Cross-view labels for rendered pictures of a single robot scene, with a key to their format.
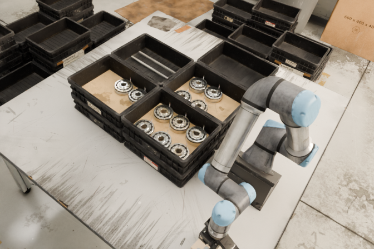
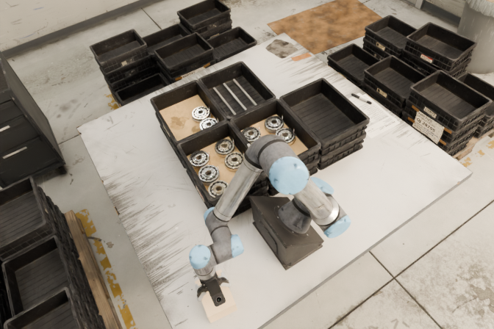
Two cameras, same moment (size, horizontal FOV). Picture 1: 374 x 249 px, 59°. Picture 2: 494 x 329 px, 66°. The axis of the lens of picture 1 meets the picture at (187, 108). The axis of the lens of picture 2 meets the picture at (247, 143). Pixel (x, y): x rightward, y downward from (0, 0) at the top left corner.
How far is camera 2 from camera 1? 0.71 m
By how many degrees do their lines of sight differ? 22
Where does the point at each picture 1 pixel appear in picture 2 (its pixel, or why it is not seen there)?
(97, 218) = (137, 231)
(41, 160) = (115, 169)
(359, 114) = not seen: outside the picture
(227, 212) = (198, 256)
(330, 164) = (458, 247)
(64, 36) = (192, 51)
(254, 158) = (285, 214)
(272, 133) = not seen: hidden behind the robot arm
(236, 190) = (222, 239)
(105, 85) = (187, 109)
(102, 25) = (236, 42)
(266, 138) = not seen: hidden behind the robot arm
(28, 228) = (118, 225)
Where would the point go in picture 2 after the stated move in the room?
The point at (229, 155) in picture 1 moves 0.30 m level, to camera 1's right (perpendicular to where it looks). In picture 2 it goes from (226, 204) to (303, 236)
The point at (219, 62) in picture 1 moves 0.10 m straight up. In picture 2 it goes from (312, 102) to (313, 89)
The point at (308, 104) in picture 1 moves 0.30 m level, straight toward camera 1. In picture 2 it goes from (282, 172) to (198, 228)
